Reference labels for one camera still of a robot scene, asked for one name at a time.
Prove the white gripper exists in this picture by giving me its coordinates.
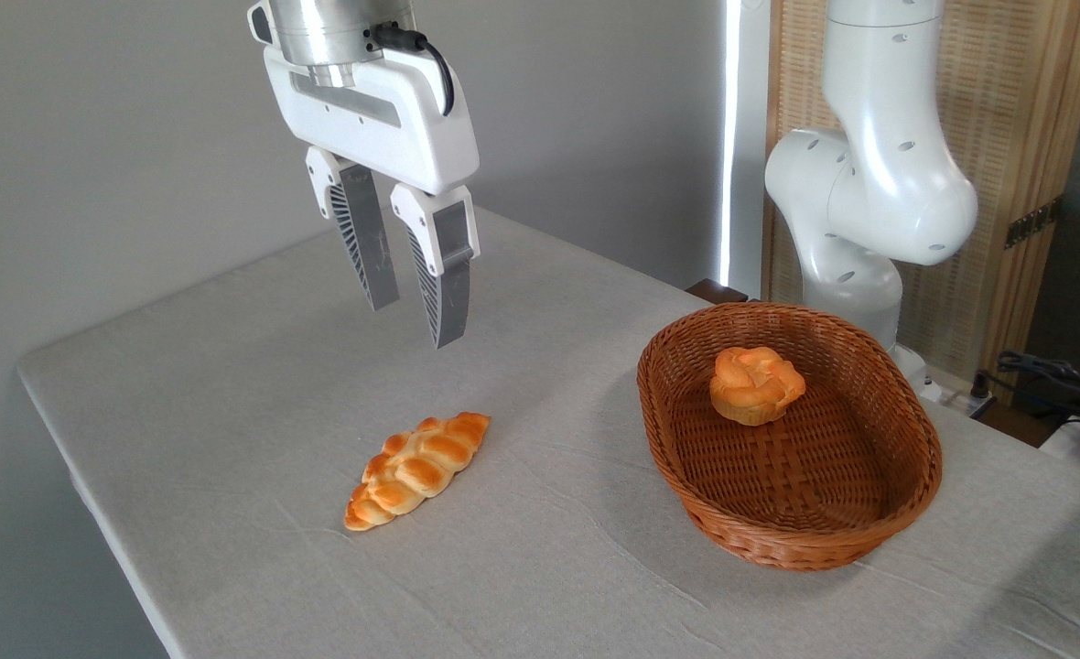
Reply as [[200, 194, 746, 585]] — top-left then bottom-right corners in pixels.
[[263, 44, 482, 351]]

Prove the round orange muffin bread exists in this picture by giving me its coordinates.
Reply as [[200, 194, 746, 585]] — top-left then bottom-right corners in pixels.
[[709, 346, 807, 428]]

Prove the long braided bread loaf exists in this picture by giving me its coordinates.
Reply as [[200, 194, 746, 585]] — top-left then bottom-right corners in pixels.
[[344, 411, 491, 533]]

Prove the brown oval wicker basket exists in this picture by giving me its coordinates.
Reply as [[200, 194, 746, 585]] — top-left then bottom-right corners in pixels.
[[636, 301, 944, 573]]

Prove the light grey tablecloth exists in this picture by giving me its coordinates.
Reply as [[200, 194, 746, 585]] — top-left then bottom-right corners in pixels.
[[16, 192, 1080, 659]]

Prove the dark brown wooden furniture piece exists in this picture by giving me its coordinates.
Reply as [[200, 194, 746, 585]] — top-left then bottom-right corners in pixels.
[[686, 278, 751, 305]]

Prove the black metal screen hinge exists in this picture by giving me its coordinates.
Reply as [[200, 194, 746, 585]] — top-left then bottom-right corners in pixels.
[[1004, 196, 1065, 251]]

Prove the wooden bamboo folding screen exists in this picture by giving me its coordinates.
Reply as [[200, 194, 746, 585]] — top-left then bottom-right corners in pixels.
[[764, 0, 1080, 381]]

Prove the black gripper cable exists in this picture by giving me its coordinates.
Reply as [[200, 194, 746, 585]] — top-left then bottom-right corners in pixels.
[[371, 22, 457, 118]]

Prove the white vertical frame strip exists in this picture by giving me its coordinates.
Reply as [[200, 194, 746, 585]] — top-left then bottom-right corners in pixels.
[[719, 0, 772, 299]]

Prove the bundle of black cables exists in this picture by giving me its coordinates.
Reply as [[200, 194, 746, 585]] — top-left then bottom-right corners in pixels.
[[970, 350, 1080, 433]]

